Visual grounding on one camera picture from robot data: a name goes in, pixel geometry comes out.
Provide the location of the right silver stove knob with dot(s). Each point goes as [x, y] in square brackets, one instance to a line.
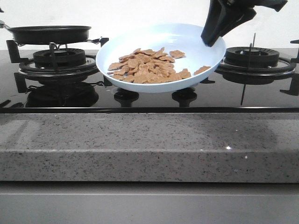
[189, 89]

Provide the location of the light blue plate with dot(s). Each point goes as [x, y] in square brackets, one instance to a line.
[199, 59]

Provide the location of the left black gas burner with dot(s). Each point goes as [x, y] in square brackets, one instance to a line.
[64, 58]

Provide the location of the right black pan support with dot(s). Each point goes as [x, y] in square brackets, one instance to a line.
[258, 76]

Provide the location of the black pan support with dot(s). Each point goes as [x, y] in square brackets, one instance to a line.
[48, 76]
[258, 76]

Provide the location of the left black pan support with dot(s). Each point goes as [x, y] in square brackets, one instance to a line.
[48, 76]

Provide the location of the right black gas burner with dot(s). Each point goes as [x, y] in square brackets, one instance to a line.
[255, 58]

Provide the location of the black gas burner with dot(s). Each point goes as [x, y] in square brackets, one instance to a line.
[255, 58]
[64, 58]

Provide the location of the black frying pan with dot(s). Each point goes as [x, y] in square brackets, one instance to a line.
[43, 35]

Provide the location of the black glass gas cooktop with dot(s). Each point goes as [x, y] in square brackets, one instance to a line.
[96, 95]

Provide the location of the brown meat slices pile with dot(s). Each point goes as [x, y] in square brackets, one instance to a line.
[148, 67]

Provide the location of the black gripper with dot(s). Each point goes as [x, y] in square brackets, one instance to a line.
[222, 17]

